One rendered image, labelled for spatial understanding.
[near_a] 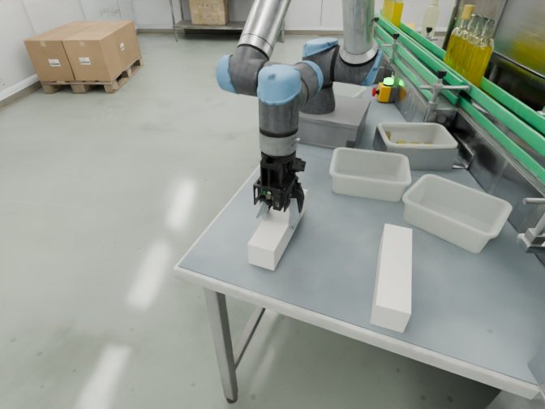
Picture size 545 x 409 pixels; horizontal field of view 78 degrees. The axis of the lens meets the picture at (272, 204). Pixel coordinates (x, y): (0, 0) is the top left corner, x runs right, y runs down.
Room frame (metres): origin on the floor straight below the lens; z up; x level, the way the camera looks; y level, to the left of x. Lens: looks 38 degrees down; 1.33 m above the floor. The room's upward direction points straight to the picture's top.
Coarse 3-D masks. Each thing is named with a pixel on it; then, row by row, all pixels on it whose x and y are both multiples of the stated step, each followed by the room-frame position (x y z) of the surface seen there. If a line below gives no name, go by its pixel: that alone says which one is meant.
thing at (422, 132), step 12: (384, 132) 1.02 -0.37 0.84; (396, 132) 1.09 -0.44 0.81; (408, 132) 1.09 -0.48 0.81; (420, 132) 1.09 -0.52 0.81; (432, 132) 1.09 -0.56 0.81; (444, 132) 1.03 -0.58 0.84; (396, 144) 0.94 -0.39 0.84; (408, 144) 0.94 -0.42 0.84; (420, 144) 0.94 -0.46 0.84; (432, 144) 0.94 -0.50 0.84; (444, 144) 0.94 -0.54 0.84; (456, 144) 0.94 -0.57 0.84
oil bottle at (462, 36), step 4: (464, 32) 1.33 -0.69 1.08; (468, 32) 1.32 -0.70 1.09; (460, 36) 1.35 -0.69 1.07; (464, 36) 1.32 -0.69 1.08; (460, 40) 1.34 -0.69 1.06; (464, 40) 1.31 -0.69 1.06; (456, 44) 1.36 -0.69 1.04; (460, 44) 1.33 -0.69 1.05; (456, 48) 1.35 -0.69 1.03; (460, 48) 1.32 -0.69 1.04; (456, 52) 1.34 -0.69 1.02; (460, 52) 1.31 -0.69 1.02; (452, 56) 1.36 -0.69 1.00; (456, 56) 1.33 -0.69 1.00; (452, 60) 1.35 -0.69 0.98; (456, 60) 1.32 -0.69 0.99; (452, 64) 1.34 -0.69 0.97; (456, 64) 1.31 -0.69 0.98; (452, 68) 1.33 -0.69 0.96
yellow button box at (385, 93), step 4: (380, 84) 1.56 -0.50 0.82; (380, 88) 1.54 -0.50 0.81; (384, 88) 1.53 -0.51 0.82; (388, 88) 1.53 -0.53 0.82; (392, 88) 1.53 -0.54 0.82; (396, 88) 1.53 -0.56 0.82; (380, 92) 1.53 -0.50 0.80; (384, 92) 1.53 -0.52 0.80; (388, 92) 1.53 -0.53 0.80; (392, 92) 1.53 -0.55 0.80; (376, 96) 1.59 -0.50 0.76; (380, 96) 1.53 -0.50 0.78; (384, 96) 1.53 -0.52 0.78; (388, 96) 1.53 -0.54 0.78; (392, 96) 1.53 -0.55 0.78; (380, 100) 1.53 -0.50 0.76; (384, 100) 1.53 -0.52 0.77; (388, 100) 1.53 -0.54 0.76; (392, 100) 1.53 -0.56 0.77
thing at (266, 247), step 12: (276, 216) 0.61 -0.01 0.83; (288, 216) 0.61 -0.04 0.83; (264, 228) 0.56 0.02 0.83; (276, 228) 0.56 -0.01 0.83; (288, 228) 0.57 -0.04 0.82; (252, 240) 0.52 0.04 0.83; (264, 240) 0.52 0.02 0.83; (276, 240) 0.52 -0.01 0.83; (288, 240) 0.58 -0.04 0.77; (252, 252) 0.51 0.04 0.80; (264, 252) 0.50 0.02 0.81; (276, 252) 0.50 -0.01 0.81; (252, 264) 0.51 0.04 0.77; (264, 264) 0.50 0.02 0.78; (276, 264) 0.50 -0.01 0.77
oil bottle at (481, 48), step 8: (480, 40) 1.21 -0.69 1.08; (488, 40) 1.20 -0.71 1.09; (472, 48) 1.23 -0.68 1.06; (480, 48) 1.20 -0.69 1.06; (488, 48) 1.20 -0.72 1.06; (472, 56) 1.21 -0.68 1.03; (480, 56) 1.20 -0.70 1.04; (488, 56) 1.20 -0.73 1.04; (464, 64) 1.25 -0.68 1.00; (472, 64) 1.20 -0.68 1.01; (480, 64) 1.20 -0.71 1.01; (464, 72) 1.23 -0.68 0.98; (472, 72) 1.20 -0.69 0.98; (480, 72) 1.20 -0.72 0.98; (472, 80) 1.20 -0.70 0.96; (480, 80) 1.20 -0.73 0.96
